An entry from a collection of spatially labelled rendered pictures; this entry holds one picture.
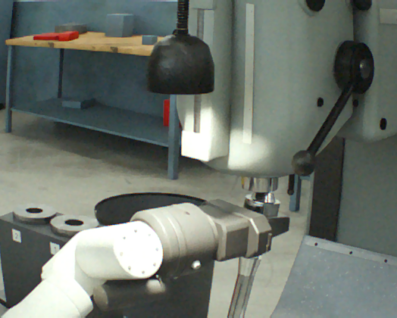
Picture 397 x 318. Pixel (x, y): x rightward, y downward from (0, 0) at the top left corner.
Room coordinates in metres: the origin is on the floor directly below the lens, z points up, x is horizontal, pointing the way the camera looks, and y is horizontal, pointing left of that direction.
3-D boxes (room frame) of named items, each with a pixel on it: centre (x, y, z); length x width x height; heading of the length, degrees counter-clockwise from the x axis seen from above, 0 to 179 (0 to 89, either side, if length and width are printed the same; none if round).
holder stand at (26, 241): (1.39, 0.25, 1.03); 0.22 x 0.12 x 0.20; 60
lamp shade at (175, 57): (0.91, 0.02, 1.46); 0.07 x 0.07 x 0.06
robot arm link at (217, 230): (1.03, -0.01, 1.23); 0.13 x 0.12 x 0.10; 39
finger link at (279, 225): (1.06, -0.10, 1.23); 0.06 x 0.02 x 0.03; 129
